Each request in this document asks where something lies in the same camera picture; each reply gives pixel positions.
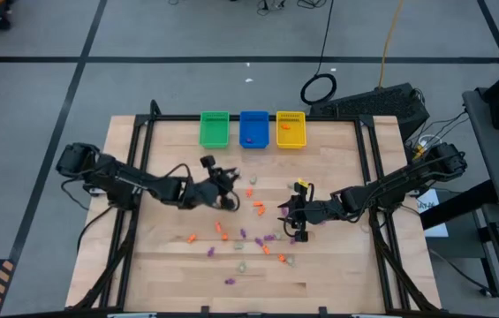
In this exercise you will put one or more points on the silver aluminium bar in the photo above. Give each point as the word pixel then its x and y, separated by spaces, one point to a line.
pixel 132 315
pixel 375 315

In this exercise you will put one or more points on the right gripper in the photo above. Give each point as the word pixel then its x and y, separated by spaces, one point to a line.
pixel 303 212

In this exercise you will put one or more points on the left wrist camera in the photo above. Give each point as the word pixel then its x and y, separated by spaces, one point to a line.
pixel 205 195

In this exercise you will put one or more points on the black computer tower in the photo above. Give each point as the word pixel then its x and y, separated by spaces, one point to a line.
pixel 372 103

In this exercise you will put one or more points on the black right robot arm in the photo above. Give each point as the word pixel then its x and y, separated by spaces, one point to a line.
pixel 390 190

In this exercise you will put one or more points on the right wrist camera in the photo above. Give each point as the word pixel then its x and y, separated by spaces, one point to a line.
pixel 321 212

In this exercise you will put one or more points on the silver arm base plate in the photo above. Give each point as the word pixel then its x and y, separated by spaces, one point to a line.
pixel 94 191

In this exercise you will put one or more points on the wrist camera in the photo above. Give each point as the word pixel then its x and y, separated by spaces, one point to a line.
pixel 205 195
pixel 321 212

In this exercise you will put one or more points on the black table edge bracket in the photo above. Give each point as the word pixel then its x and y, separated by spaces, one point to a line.
pixel 205 312
pixel 322 312

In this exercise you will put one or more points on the yellow plastic basket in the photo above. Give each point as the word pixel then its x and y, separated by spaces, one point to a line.
pixel 293 137

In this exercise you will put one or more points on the blue plastic basket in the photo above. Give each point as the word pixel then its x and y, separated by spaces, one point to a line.
pixel 258 128

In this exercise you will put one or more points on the white paper sheet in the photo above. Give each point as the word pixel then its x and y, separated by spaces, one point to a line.
pixel 434 227

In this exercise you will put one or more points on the yellow tag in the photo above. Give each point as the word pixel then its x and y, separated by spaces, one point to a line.
pixel 303 183

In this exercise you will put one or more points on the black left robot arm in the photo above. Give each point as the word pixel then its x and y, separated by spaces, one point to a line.
pixel 121 179

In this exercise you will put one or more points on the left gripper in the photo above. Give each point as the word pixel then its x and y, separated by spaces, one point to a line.
pixel 220 185

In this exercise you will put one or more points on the green plastic basket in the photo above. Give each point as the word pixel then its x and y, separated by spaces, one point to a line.
pixel 213 132

